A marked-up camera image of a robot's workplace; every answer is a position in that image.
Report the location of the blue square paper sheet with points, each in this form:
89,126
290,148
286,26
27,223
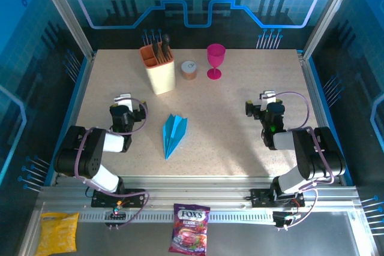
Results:
174,133

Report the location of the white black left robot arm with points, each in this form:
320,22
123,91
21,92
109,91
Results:
114,143

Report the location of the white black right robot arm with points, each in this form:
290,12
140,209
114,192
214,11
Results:
285,140

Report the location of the cream utensil holder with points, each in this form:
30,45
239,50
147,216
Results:
162,79

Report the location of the blue table edge strip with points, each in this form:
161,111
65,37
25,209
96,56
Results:
70,118
328,118

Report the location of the pink plastic goblet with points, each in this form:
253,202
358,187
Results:
215,55

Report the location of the small round wooden tin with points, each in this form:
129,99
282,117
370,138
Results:
189,71

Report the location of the black round-ended utensil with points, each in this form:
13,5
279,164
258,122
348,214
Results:
166,41

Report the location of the small control board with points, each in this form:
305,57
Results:
282,218
115,214

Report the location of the purple Fox's candy bag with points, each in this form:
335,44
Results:
189,229

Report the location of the yellow snack bag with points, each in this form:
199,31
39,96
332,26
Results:
57,235

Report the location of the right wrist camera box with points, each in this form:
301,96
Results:
268,95

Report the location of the aluminium table side rail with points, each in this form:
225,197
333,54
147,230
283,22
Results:
76,118
319,118

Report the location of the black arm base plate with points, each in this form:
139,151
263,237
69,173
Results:
135,194
258,197

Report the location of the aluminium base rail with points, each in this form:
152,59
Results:
195,193

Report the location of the aluminium frame post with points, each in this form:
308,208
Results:
330,13
66,13

